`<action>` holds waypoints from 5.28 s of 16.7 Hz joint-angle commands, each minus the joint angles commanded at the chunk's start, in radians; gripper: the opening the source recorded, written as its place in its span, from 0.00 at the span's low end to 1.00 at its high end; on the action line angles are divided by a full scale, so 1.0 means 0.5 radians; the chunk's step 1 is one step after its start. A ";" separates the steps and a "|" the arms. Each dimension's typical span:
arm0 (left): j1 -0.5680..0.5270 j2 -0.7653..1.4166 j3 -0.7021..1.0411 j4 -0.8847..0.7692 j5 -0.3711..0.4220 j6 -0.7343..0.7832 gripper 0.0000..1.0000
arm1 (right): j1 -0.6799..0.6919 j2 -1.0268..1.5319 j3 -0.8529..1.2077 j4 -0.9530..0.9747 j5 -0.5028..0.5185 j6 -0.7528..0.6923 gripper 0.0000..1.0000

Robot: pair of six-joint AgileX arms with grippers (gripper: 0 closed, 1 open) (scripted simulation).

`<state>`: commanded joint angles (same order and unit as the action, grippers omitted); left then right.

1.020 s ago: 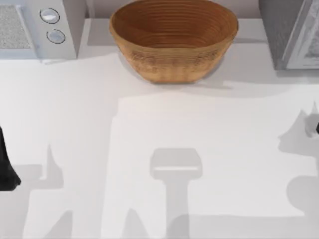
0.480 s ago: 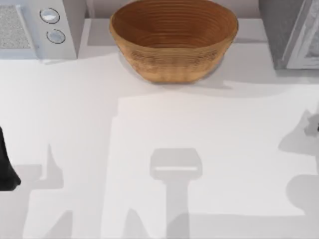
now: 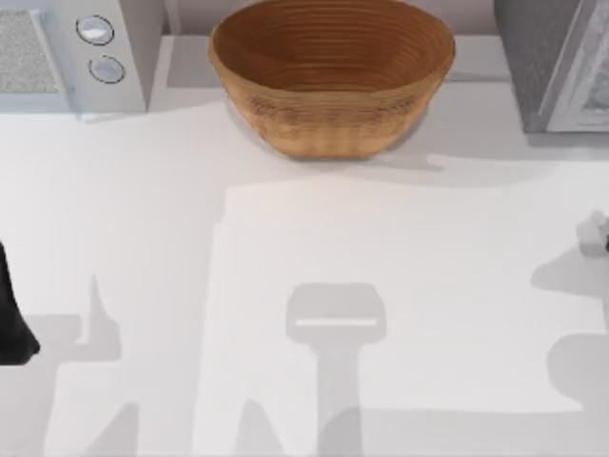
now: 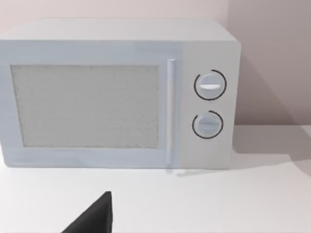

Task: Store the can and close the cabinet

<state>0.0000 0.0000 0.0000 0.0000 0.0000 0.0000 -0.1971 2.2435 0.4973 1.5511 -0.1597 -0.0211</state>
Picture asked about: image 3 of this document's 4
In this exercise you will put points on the small microwave knob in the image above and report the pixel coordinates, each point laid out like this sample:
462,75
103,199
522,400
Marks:
107,68

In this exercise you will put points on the pale microwave oven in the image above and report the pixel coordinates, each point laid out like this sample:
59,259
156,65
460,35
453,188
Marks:
138,57

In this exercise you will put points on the large microwave knob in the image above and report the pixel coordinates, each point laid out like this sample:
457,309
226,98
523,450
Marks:
95,29

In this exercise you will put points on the brown woven basket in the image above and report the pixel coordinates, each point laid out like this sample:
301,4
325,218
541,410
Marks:
333,71

